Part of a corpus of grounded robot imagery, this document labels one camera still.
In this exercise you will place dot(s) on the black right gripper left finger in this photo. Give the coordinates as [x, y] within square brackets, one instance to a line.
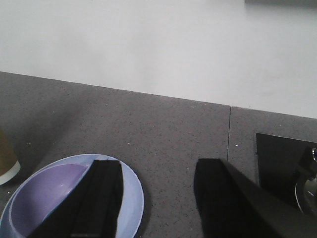
[91, 209]

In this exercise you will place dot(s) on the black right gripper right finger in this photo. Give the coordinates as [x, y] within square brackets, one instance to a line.
[224, 211]

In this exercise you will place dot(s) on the purple plastic bowl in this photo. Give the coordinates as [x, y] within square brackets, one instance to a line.
[39, 195]

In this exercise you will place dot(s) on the brown paper cup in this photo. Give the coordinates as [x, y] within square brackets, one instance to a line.
[9, 164]

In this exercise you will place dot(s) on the light blue plate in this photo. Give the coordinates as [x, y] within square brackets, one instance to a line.
[132, 207]

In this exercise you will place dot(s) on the black glass cooktop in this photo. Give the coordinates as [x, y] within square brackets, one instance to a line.
[278, 159]

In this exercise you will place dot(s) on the stove burner with pan support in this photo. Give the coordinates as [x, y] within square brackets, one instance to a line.
[306, 183]

